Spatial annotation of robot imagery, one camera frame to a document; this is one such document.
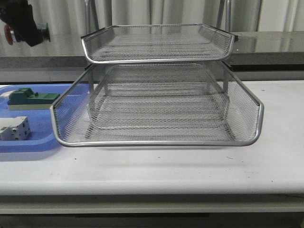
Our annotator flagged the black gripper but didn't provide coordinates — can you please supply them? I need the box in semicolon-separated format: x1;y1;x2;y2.
0;0;42;47

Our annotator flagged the red emergency stop button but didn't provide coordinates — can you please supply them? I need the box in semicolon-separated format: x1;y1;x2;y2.
4;23;51;45

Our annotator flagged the silver mesh tray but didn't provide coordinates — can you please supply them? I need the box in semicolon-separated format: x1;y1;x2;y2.
81;24;236;64
93;95;229;130
50;61;264;147

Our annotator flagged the blue plastic tray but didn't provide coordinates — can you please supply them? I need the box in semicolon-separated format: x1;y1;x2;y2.
0;84;91;152

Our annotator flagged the white circuit breaker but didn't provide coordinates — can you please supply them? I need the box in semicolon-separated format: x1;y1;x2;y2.
0;116;31;141

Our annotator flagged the silver mesh top tray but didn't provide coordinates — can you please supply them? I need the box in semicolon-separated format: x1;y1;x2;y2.
81;24;236;64

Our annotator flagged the silver mesh bottom tray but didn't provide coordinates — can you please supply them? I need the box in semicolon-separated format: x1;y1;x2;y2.
93;95;229;130

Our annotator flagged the grey background counter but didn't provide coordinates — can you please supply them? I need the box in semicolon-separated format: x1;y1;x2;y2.
0;31;304;71

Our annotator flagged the green electrical switch block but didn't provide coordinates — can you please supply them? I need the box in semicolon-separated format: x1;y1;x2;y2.
7;87;60;110

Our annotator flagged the grey metal rack frame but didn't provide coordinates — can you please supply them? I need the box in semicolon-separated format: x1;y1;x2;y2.
84;0;239;141

